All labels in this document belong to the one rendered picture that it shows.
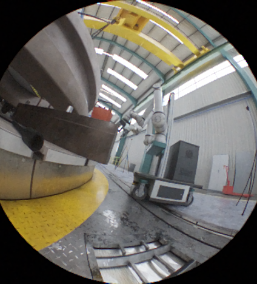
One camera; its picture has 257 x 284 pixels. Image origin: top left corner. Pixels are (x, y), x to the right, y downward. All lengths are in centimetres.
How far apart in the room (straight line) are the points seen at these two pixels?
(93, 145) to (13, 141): 64
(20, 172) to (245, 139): 710
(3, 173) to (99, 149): 72
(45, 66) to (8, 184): 95
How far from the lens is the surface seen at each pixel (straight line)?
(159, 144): 113
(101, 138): 86
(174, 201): 123
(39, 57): 112
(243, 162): 632
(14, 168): 52
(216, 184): 584
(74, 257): 41
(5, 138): 45
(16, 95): 561
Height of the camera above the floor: 36
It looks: 14 degrees up
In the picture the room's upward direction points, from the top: 17 degrees clockwise
